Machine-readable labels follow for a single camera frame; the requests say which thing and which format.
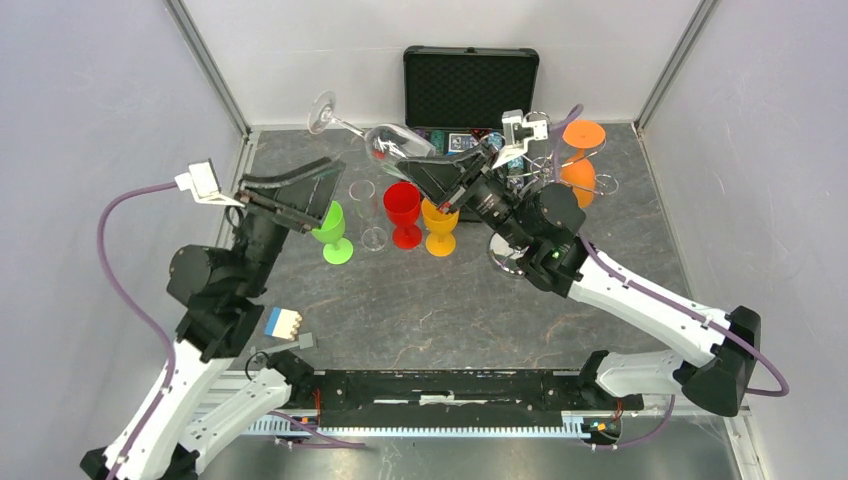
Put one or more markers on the orange wine glass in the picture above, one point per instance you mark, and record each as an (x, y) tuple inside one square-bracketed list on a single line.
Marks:
[(577, 171)]

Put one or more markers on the blue white toy block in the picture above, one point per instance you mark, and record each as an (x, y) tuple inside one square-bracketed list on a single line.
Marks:
[(283, 323)]

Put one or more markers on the yellow wine glass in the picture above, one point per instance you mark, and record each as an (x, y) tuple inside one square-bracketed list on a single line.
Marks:
[(440, 241)]

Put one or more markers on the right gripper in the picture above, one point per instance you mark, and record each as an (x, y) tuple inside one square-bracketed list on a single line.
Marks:
[(443, 178)]

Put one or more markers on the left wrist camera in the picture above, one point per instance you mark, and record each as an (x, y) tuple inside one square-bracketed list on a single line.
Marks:
[(201, 181)]

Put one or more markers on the clear wine glass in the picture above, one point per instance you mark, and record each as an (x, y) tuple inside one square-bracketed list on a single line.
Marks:
[(363, 194), (386, 144)]

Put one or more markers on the playing card deck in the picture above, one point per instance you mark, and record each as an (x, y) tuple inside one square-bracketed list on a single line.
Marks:
[(459, 142)]

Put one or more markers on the black poker chip case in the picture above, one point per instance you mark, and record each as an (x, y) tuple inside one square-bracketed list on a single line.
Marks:
[(466, 90)]

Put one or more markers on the grey toy block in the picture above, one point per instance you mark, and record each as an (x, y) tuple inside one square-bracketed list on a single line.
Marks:
[(303, 341)]

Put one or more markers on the red wine glass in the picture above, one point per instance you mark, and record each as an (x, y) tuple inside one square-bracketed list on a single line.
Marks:
[(402, 202)]

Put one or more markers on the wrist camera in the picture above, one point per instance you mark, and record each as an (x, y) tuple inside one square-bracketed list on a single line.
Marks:
[(519, 129), (201, 181)]

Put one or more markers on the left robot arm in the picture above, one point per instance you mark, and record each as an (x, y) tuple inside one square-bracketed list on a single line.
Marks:
[(219, 290)]

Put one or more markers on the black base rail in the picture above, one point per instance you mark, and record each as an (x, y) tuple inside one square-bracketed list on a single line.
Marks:
[(443, 398)]

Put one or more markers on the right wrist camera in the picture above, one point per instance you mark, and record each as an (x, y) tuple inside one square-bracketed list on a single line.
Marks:
[(519, 129)]

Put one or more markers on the chrome wine glass rack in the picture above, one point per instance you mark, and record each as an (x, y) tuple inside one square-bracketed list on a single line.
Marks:
[(528, 177)]

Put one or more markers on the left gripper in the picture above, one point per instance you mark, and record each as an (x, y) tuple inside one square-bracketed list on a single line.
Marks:
[(301, 197)]

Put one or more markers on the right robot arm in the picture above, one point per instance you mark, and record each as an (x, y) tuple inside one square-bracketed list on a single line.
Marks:
[(711, 353)]

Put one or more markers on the green wine glass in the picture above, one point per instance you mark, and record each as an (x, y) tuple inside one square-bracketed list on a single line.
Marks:
[(337, 249)]

